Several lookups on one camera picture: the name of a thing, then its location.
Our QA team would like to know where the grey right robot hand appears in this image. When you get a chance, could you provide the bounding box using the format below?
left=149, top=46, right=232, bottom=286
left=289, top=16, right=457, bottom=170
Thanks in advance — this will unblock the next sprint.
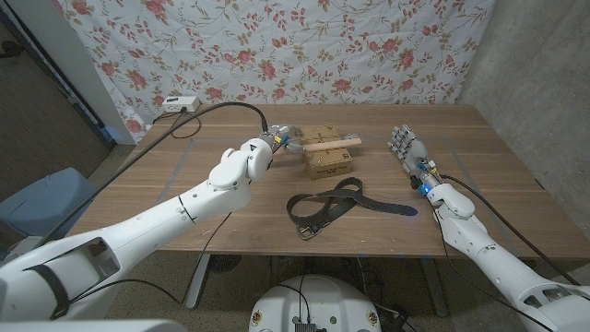
left=386, top=124, right=443, bottom=186

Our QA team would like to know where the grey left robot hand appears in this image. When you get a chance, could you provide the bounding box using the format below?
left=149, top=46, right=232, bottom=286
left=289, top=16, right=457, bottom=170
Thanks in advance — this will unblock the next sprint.
left=271, top=124, right=306, bottom=156

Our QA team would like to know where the black leather belt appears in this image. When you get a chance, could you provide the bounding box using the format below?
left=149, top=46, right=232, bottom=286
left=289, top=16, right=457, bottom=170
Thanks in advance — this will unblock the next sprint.
left=286, top=176, right=419, bottom=242

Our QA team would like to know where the brown cardboard box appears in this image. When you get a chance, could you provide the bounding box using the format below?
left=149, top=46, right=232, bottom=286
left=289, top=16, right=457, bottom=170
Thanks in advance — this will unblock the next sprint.
left=297, top=123, right=354, bottom=181

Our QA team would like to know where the floral backdrop cloth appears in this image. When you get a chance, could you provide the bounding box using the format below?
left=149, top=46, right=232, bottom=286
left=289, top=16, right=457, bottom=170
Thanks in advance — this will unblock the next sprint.
left=53, top=0, right=497, bottom=135

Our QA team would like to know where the white power strip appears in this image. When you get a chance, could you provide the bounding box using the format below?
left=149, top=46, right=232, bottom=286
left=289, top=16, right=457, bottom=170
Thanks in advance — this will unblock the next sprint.
left=161, top=95, right=201, bottom=113

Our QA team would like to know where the grey table leg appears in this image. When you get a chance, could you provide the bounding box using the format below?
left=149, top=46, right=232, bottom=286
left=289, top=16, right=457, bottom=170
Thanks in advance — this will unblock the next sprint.
left=185, top=254, right=212, bottom=309
left=419, top=257, right=449, bottom=318

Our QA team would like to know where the black round floor object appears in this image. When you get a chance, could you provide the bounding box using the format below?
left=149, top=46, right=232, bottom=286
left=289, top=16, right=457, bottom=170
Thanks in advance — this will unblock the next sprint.
left=209, top=254, right=242, bottom=273

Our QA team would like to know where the black floor power adapter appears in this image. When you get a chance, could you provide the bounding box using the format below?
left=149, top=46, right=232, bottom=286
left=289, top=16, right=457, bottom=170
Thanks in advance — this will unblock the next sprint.
left=375, top=302, right=420, bottom=332

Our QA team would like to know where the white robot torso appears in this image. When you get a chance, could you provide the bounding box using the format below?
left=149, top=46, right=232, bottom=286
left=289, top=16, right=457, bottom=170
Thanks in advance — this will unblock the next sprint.
left=248, top=274, right=383, bottom=332

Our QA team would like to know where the white robot body edge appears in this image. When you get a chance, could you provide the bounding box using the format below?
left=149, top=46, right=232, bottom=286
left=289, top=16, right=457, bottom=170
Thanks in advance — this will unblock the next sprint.
left=0, top=320, right=188, bottom=332

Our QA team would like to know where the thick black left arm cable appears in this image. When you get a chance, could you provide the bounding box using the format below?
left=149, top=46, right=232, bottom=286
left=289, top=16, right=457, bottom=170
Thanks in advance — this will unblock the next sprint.
left=34, top=101, right=269, bottom=250

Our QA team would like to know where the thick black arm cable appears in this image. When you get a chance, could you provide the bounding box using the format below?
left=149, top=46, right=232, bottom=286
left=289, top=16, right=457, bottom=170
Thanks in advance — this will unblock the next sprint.
left=440, top=173, right=582, bottom=287
left=34, top=101, right=269, bottom=250

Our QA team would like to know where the black power strip cable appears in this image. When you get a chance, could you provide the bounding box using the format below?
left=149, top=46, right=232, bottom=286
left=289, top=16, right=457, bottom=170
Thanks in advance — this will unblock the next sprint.
left=153, top=108, right=203, bottom=140

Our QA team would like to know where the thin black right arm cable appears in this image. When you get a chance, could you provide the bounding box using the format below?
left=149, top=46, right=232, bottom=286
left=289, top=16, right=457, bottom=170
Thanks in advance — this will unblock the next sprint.
left=426, top=193, right=557, bottom=332

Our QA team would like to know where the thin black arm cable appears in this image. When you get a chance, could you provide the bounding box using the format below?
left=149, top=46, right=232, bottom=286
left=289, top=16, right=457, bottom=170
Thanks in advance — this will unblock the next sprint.
left=67, top=211, right=232, bottom=305
left=426, top=193, right=557, bottom=332

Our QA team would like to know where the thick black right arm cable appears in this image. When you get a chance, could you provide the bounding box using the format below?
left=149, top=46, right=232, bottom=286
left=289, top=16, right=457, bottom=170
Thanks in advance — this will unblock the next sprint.
left=440, top=173, right=582, bottom=287

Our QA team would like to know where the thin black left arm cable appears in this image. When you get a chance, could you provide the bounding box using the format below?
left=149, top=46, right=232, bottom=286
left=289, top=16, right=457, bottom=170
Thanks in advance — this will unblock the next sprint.
left=67, top=211, right=232, bottom=305

